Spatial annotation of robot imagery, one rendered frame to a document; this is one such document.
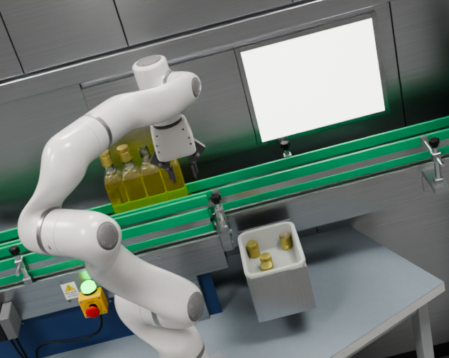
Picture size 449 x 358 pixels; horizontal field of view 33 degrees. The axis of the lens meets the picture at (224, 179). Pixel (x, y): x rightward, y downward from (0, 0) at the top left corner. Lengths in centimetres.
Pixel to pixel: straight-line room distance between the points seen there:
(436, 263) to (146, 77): 146
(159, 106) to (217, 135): 68
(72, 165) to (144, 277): 34
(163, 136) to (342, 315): 81
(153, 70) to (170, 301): 54
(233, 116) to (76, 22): 55
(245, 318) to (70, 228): 97
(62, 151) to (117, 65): 78
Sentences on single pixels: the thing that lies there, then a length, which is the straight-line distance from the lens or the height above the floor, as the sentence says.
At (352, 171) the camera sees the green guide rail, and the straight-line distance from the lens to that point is 234.
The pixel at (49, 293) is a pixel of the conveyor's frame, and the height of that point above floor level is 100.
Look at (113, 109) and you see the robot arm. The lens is 168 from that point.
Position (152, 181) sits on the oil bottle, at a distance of 228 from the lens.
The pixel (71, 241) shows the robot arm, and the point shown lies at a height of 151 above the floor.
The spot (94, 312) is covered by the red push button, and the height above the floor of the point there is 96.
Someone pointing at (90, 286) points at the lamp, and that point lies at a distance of 228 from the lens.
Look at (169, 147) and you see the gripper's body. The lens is 191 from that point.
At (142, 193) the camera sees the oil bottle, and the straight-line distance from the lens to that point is 230.
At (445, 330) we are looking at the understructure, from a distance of 309.
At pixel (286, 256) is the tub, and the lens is 227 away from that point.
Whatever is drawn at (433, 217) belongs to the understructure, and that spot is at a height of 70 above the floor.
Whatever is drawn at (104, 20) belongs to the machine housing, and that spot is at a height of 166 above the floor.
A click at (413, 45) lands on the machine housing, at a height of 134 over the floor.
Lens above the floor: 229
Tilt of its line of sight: 30 degrees down
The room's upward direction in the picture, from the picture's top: 16 degrees counter-clockwise
